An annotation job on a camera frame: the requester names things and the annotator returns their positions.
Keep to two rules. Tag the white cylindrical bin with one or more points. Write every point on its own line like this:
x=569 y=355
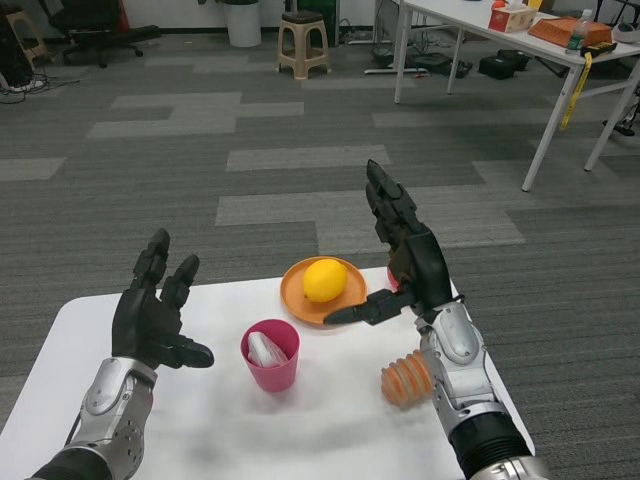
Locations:
x=244 y=22

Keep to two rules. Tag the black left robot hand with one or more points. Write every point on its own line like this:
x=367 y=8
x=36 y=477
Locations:
x=145 y=322

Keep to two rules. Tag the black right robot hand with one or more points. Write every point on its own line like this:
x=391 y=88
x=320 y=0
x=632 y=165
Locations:
x=417 y=265

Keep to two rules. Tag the orange plate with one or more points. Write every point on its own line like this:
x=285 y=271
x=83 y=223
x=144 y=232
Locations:
x=322 y=292

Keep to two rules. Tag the black office chair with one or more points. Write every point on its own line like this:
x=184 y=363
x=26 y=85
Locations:
x=95 y=30

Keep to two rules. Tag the yellow tape measure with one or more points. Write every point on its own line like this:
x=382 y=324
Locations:
x=592 y=50

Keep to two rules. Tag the red toy fruit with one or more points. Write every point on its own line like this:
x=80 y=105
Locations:
x=392 y=280

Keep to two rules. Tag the ridged toy bread loaf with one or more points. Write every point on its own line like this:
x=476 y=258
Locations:
x=406 y=380

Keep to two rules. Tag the white packet in cup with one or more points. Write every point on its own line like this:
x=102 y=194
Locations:
x=264 y=350

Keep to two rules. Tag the yellow lemon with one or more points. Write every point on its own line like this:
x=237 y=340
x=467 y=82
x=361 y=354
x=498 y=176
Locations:
x=325 y=280

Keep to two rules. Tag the black case on floor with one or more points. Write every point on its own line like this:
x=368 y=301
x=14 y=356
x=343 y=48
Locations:
x=502 y=62

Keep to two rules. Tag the white round device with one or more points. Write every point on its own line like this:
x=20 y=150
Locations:
x=627 y=30

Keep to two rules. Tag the white office desk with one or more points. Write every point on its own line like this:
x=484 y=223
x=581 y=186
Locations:
x=550 y=55

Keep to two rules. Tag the white power strip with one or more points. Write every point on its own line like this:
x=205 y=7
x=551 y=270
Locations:
x=22 y=86

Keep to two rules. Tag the red tissue box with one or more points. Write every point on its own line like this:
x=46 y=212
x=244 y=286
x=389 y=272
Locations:
x=512 y=17

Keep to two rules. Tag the orange cardboard box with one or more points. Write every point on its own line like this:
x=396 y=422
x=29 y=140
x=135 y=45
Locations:
x=567 y=29

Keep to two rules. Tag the pink plastic cup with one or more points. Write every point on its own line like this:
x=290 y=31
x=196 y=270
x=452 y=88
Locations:
x=274 y=357

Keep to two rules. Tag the beige plastic stool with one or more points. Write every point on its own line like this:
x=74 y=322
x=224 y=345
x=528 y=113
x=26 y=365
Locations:
x=304 y=47

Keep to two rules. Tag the clear plastic bottle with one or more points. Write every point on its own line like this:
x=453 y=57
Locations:
x=578 y=32

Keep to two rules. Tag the black bag on floor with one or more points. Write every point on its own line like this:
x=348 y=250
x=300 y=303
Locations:
x=437 y=64

